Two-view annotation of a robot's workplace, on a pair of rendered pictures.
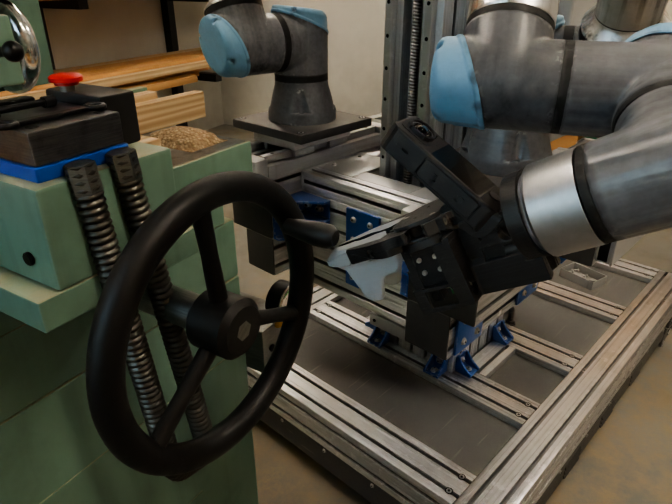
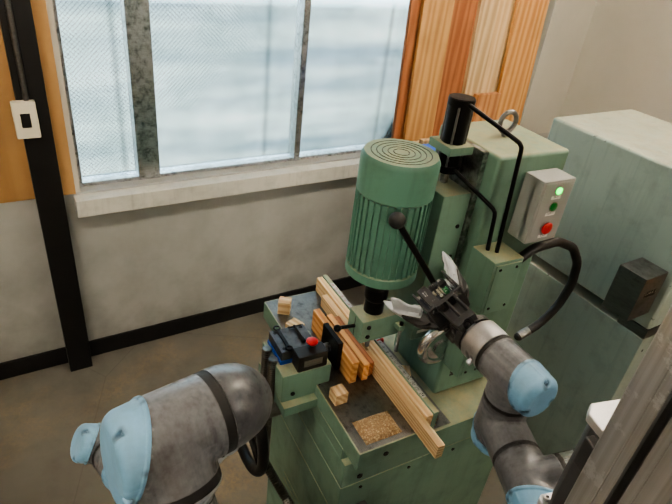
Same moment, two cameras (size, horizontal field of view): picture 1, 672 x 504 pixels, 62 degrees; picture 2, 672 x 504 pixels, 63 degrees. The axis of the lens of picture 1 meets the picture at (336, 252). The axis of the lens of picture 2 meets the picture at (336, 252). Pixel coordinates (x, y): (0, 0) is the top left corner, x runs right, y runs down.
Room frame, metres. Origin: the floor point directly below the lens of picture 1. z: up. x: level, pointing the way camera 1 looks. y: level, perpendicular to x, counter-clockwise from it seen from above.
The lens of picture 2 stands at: (1.04, -0.66, 1.93)
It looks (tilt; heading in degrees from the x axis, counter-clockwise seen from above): 32 degrees down; 118
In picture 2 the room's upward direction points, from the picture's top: 7 degrees clockwise
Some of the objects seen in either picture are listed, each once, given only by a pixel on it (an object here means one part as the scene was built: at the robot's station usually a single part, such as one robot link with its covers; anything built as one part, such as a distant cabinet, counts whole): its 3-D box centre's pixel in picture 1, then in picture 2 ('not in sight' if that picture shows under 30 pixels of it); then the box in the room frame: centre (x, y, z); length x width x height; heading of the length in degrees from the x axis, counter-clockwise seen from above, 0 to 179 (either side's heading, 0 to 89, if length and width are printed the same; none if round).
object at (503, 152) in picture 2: not in sight; (468, 261); (0.77, 0.65, 1.16); 0.22 x 0.22 x 0.72; 59
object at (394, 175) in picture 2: not in sight; (390, 215); (0.62, 0.40, 1.35); 0.18 x 0.18 x 0.31
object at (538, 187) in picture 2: not in sight; (540, 206); (0.91, 0.60, 1.40); 0.10 x 0.06 x 0.16; 59
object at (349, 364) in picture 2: not in sight; (333, 344); (0.54, 0.36, 0.94); 0.23 x 0.02 x 0.07; 149
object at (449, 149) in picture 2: not in sight; (455, 134); (0.69, 0.52, 1.53); 0.08 x 0.08 x 0.17; 59
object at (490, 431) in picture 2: not in sight; (502, 427); (1.02, 0.04, 1.25); 0.11 x 0.08 x 0.11; 127
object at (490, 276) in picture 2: not in sight; (490, 278); (0.86, 0.50, 1.22); 0.09 x 0.08 x 0.15; 59
